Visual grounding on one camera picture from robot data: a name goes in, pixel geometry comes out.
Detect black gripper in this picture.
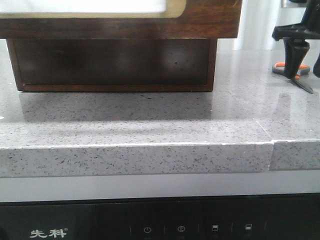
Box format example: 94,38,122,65
272,0,320,79

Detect grey orange scissors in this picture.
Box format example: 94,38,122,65
272,62,314,94

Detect dark wooden drawer cabinet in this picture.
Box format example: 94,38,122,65
6,39,217,92

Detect black appliance control panel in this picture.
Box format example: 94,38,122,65
0,193,320,240

